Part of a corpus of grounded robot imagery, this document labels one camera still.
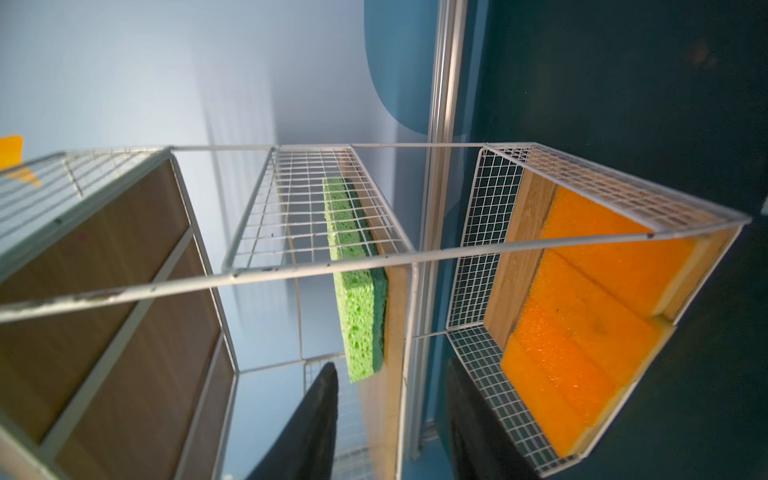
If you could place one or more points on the orange sponge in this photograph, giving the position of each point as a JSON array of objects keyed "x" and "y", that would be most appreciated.
[
  {"x": 642, "y": 275},
  {"x": 574, "y": 312},
  {"x": 567, "y": 432},
  {"x": 585, "y": 386}
]

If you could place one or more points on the aluminium frame rail back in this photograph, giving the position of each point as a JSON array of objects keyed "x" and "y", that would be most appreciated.
[{"x": 450, "y": 33}]

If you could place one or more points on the white wire three-tier shelf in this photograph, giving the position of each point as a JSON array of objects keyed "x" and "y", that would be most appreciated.
[{"x": 156, "y": 300}]

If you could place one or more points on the green sponge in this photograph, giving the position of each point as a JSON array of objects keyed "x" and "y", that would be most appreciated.
[{"x": 361, "y": 295}]

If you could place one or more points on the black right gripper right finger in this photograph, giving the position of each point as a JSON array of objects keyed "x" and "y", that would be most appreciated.
[{"x": 480, "y": 447}]

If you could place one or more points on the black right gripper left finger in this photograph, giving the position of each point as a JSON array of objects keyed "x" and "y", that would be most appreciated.
[{"x": 305, "y": 449}]

